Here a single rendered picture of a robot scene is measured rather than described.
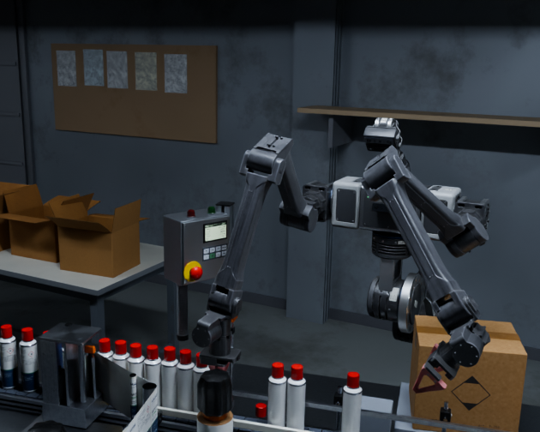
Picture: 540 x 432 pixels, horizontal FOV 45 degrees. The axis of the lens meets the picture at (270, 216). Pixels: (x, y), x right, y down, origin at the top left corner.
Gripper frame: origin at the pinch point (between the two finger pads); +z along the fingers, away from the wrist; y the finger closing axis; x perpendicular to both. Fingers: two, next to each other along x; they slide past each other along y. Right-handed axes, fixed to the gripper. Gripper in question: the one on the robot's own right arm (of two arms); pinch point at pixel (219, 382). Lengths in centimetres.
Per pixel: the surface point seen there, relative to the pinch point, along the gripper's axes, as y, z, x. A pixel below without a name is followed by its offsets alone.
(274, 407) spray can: 14.4, 7.7, 4.8
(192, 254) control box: -11.4, -33.5, 8.4
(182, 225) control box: -13.5, -42.2, 6.3
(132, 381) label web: -22.3, -1.1, -8.3
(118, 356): -33.9, -0.6, 5.6
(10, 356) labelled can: -71, 5, 5
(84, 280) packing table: -120, 24, 129
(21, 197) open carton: -182, -8, 167
